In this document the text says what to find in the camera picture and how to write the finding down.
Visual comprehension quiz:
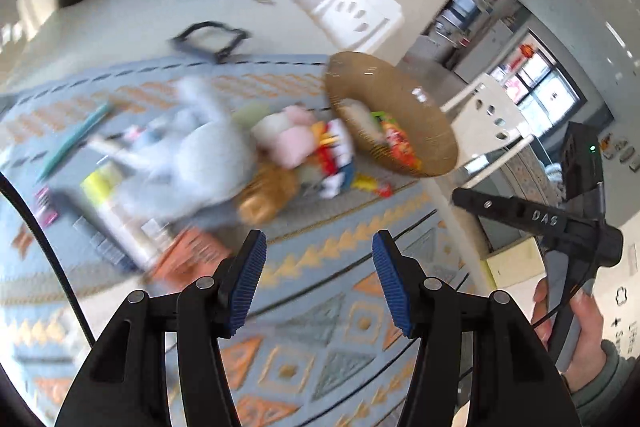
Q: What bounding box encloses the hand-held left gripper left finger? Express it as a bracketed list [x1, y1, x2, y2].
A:
[54, 229, 268, 427]

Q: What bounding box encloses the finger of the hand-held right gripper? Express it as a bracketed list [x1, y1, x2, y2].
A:
[452, 187, 525, 227]

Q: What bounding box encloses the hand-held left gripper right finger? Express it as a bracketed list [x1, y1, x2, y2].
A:
[371, 229, 583, 427]

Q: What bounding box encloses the yellow-capped white tube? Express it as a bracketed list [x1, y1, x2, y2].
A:
[79, 166, 157, 270]

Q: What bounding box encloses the person's right forearm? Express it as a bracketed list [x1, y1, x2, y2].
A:
[569, 339, 640, 427]

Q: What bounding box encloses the person's right hand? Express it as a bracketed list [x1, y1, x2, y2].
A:
[531, 279, 622, 393]

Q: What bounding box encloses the orange box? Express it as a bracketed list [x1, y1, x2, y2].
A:
[149, 227, 232, 294]

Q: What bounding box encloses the brown plush toy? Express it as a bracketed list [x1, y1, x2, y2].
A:
[237, 165, 301, 224]

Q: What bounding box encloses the white chair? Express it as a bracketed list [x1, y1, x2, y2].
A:
[439, 73, 537, 188]
[312, 0, 405, 54]

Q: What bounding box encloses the patterned blue orange table mat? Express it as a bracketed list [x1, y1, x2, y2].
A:
[0, 54, 496, 427]

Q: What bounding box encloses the yellow red snack packet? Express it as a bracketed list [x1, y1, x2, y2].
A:
[352, 174, 394, 198]

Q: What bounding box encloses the orange snack packet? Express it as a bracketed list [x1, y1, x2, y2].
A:
[370, 109, 424, 171]

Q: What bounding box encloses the window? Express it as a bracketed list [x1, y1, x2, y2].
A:
[492, 31, 614, 144]

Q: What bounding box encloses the woven brown basket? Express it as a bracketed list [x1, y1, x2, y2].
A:
[324, 51, 459, 178]

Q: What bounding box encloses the red white plush toy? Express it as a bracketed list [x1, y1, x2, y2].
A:
[299, 119, 357, 200]

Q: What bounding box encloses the green pink plush toy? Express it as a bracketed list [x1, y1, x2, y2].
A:
[235, 103, 322, 168]

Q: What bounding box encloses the white refrigerator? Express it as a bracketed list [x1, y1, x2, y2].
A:
[452, 19, 527, 84]

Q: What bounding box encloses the small pink packet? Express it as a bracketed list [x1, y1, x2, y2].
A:
[32, 186, 59, 228]

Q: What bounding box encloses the teal pen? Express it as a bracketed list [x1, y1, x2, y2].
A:
[36, 102, 114, 181]

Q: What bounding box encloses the grey tray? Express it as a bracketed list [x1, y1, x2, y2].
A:
[171, 21, 251, 64]

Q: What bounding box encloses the black cable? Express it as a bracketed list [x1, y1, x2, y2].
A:
[450, 247, 601, 380]
[0, 171, 97, 354]

